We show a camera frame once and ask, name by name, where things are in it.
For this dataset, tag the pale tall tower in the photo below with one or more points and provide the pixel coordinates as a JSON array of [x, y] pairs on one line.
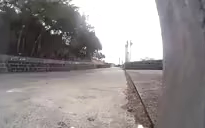
[[127, 51]]

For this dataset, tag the grey concrete path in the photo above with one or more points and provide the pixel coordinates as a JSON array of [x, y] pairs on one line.
[[73, 96]]

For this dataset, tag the dirt strip with kerb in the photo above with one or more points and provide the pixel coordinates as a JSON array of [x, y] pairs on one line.
[[134, 103]]

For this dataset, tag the grey paved ground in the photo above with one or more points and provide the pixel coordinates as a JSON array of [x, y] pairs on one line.
[[148, 86]]

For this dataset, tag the row of trees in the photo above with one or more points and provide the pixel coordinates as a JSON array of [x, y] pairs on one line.
[[46, 30]]

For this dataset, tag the grey concrete pillar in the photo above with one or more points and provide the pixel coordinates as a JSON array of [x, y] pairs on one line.
[[185, 66]]

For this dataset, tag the low grey wall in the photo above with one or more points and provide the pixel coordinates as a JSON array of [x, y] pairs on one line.
[[143, 64]]

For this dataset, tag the low stone wall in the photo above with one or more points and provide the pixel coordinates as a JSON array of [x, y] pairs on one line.
[[40, 64]]

